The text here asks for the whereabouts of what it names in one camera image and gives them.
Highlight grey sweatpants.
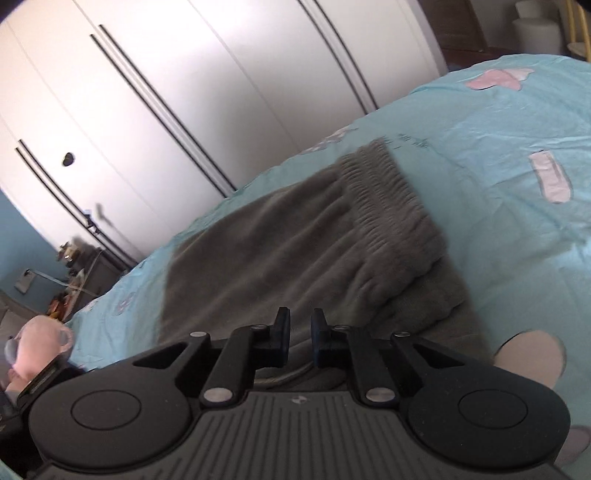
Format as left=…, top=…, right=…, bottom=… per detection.
left=158, top=139, right=490, bottom=391

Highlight grey bedside cabinet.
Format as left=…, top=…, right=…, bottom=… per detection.
left=61, top=248, right=127, bottom=322

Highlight light blue mushroom bedsheet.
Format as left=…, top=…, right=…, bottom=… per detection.
left=70, top=55, right=590, bottom=479

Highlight white wardrobe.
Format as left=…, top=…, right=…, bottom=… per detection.
left=1, top=1, right=447, bottom=262

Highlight brown wooden door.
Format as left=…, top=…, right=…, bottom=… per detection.
left=419, top=0, right=487, bottom=52

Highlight white bin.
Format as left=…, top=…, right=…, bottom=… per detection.
left=512, top=0, right=564, bottom=55

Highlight white cable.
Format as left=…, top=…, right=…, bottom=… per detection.
left=25, top=269, right=70, bottom=285

